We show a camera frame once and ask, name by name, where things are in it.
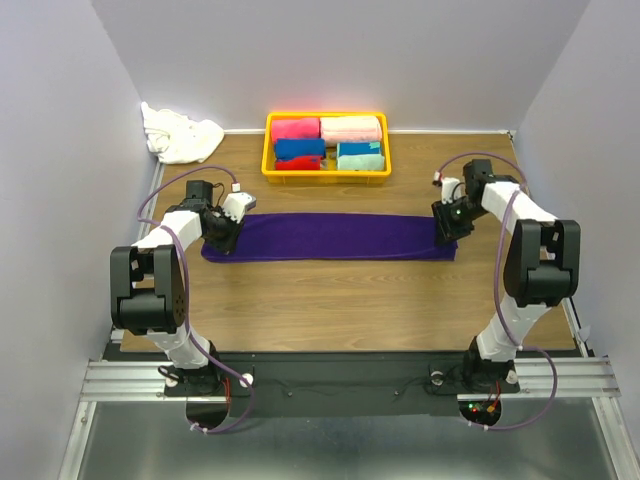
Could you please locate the purple towel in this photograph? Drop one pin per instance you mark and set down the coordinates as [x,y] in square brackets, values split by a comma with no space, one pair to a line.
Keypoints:
[277,237]

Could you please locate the red rolled towel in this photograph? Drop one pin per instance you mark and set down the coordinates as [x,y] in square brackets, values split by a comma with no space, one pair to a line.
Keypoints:
[300,163]

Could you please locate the white crumpled towel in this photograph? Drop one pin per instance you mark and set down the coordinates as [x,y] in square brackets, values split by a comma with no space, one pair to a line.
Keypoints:
[176,139]

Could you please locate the yellow plastic basket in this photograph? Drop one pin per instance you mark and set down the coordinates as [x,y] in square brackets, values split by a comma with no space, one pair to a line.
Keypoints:
[329,174]

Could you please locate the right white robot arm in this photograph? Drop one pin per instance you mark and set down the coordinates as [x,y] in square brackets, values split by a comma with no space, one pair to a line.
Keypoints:
[536,267]

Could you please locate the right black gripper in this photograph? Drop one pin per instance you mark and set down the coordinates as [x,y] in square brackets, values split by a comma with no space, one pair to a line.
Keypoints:
[445,230]

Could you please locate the aluminium frame rail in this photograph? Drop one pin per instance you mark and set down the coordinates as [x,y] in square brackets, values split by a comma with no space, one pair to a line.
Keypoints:
[140,381]

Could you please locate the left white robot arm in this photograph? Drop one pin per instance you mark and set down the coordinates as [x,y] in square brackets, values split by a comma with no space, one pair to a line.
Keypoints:
[148,285]

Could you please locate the hot pink rolled towel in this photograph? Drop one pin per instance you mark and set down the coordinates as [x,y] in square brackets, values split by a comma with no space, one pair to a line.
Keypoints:
[295,128]

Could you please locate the blue rolled towel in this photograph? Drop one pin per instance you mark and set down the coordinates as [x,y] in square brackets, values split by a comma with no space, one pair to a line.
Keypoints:
[288,149]

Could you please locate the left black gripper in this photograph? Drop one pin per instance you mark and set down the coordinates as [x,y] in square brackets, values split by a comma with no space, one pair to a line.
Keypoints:
[227,245]

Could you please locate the teal mint rolled towel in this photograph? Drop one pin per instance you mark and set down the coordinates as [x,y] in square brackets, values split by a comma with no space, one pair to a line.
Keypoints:
[360,156]

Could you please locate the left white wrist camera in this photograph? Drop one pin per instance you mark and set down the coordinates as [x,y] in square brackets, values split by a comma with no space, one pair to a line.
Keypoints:
[237,204]

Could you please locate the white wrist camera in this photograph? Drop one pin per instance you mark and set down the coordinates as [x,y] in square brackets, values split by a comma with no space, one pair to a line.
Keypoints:
[237,204]
[451,189]

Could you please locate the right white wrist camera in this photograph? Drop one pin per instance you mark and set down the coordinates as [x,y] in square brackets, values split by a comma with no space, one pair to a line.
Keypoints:
[451,189]

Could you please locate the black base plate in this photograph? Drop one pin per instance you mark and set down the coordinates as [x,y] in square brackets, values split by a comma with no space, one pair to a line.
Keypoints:
[343,384]

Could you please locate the light pink rolled towel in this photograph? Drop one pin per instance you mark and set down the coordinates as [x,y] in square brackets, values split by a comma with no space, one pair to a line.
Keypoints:
[350,129]

